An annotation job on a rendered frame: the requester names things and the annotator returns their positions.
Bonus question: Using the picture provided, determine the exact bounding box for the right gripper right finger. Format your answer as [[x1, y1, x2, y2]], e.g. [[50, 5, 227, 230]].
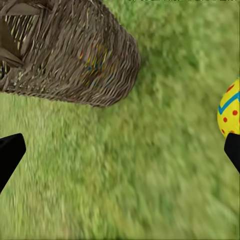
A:
[[224, 133, 240, 173]]

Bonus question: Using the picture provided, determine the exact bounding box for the wicker basket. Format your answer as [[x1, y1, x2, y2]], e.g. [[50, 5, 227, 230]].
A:
[[0, 0, 141, 109]]

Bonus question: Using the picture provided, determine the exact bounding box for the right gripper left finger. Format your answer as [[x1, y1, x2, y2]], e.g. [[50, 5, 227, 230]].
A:
[[0, 133, 26, 193]]

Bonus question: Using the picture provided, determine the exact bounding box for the easter egg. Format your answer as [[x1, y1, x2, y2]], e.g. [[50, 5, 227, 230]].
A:
[[217, 77, 240, 137]]

